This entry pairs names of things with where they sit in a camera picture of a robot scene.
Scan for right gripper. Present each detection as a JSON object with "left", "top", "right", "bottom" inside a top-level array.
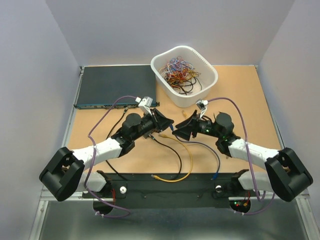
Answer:
[{"left": 171, "top": 109, "right": 222, "bottom": 141}]

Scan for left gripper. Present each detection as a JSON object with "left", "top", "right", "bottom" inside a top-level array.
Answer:
[{"left": 131, "top": 108, "right": 174, "bottom": 141}]

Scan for black ethernet cable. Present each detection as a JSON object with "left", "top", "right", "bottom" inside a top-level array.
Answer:
[{"left": 105, "top": 105, "right": 182, "bottom": 182}]

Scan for blue ethernet cable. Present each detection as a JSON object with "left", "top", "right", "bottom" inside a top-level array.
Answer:
[{"left": 169, "top": 124, "right": 221, "bottom": 181}]

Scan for small black network switch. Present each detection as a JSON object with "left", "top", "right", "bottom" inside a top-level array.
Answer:
[{"left": 143, "top": 133, "right": 154, "bottom": 140}]

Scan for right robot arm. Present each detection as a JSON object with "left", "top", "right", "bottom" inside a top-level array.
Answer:
[{"left": 172, "top": 111, "right": 314, "bottom": 202}]

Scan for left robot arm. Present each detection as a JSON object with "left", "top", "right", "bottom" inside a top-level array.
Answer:
[{"left": 39, "top": 108, "right": 174, "bottom": 202}]

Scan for white plastic bin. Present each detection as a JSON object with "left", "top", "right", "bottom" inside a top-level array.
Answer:
[{"left": 150, "top": 45, "right": 219, "bottom": 108}]

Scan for yellow ethernet cable front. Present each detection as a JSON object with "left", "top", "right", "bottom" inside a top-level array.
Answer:
[{"left": 150, "top": 133, "right": 194, "bottom": 183}]

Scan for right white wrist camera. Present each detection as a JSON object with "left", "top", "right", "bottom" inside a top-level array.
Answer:
[{"left": 195, "top": 99, "right": 209, "bottom": 119}]

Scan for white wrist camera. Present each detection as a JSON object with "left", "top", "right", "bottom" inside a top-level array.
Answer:
[
  {"left": 135, "top": 96, "right": 153, "bottom": 115},
  {"left": 195, "top": 99, "right": 209, "bottom": 119}
]

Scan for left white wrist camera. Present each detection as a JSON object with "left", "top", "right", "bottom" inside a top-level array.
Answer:
[{"left": 135, "top": 96, "right": 153, "bottom": 115}]

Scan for tangled coloured wires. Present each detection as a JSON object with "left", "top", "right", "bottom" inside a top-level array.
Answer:
[{"left": 160, "top": 55, "right": 203, "bottom": 97}]

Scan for large rack network switch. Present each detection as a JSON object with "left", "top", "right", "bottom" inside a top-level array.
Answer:
[{"left": 74, "top": 65, "right": 160, "bottom": 110}]

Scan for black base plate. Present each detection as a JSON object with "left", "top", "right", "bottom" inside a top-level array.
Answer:
[{"left": 96, "top": 172, "right": 255, "bottom": 213}]

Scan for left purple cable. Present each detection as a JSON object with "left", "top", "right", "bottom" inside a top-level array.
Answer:
[{"left": 84, "top": 95, "right": 141, "bottom": 219}]

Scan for aluminium rail frame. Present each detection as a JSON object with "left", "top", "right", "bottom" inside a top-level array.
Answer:
[{"left": 39, "top": 65, "right": 313, "bottom": 240}]

